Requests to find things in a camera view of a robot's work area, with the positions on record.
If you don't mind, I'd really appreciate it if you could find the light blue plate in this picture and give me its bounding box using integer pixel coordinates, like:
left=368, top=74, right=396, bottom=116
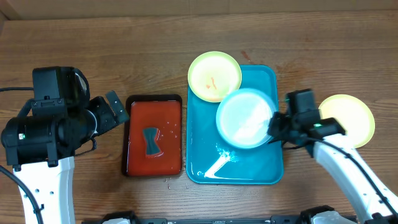
left=216, top=88, right=276, bottom=149

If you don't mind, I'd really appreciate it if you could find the hourglass green red sponge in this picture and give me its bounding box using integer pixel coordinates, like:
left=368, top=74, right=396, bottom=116
left=142, top=128, right=163, bottom=158

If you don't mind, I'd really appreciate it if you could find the yellow plate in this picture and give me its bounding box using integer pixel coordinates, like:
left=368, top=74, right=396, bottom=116
left=187, top=51, right=243, bottom=103
left=318, top=94, right=376, bottom=148

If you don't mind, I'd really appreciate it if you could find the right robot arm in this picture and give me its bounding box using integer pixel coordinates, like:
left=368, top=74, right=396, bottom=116
left=267, top=89, right=397, bottom=223

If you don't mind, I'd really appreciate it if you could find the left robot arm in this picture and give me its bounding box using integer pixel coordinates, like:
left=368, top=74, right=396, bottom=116
left=1, top=67, right=129, bottom=223

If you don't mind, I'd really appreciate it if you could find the red black small tray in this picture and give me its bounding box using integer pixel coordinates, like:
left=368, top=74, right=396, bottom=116
left=122, top=94, right=182, bottom=177

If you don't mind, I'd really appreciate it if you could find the teal plastic tray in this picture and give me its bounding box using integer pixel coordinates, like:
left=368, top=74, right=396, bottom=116
left=186, top=65, right=284, bottom=185

